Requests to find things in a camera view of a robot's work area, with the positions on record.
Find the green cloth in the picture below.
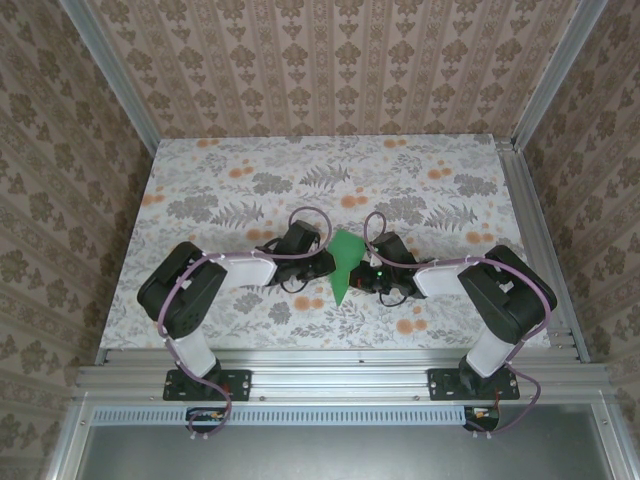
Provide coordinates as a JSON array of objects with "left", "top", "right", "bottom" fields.
[{"left": 327, "top": 229, "right": 366, "bottom": 307}]

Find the floral patterned table cover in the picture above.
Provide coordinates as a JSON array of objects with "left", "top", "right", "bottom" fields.
[{"left": 99, "top": 133, "right": 552, "bottom": 351}]

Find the small connector board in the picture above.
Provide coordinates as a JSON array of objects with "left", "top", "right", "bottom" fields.
[
  {"left": 187, "top": 407, "right": 226, "bottom": 434},
  {"left": 463, "top": 405, "right": 502, "bottom": 432}
]

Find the grey metal panel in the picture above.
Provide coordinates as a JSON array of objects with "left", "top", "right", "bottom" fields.
[{"left": 74, "top": 422, "right": 617, "bottom": 480}]

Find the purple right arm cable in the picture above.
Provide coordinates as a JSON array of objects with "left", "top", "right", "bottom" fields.
[{"left": 362, "top": 210, "right": 559, "bottom": 441}]

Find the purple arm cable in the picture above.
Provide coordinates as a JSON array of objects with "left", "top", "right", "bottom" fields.
[
  {"left": 155, "top": 205, "right": 335, "bottom": 444},
  {"left": 362, "top": 210, "right": 559, "bottom": 441}
]

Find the aluminium front frame rail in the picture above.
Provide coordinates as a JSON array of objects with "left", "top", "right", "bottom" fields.
[{"left": 73, "top": 348, "right": 610, "bottom": 401}]

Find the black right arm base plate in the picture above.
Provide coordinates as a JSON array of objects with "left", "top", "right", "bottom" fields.
[{"left": 427, "top": 367, "right": 521, "bottom": 401}]

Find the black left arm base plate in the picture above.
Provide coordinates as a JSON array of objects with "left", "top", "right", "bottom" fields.
[{"left": 163, "top": 368, "right": 252, "bottom": 402}]

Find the grey slotted cable duct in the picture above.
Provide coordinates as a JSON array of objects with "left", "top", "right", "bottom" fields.
[{"left": 91, "top": 404, "right": 469, "bottom": 425}]

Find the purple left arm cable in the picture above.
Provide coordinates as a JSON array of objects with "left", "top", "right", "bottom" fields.
[{"left": 155, "top": 205, "right": 335, "bottom": 444}]

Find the aluminium side rail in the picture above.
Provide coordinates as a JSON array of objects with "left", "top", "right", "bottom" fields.
[{"left": 494, "top": 138, "right": 592, "bottom": 364}]

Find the aluminium corner post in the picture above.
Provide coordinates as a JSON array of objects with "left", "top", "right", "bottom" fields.
[
  {"left": 508, "top": 0, "right": 610, "bottom": 151},
  {"left": 58, "top": 0, "right": 162, "bottom": 156}
]

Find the aluminium frame bar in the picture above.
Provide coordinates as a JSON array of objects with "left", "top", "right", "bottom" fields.
[
  {"left": 592, "top": 394, "right": 640, "bottom": 480},
  {"left": 42, "top": 394, "right": 96, "bottom": 480}
]

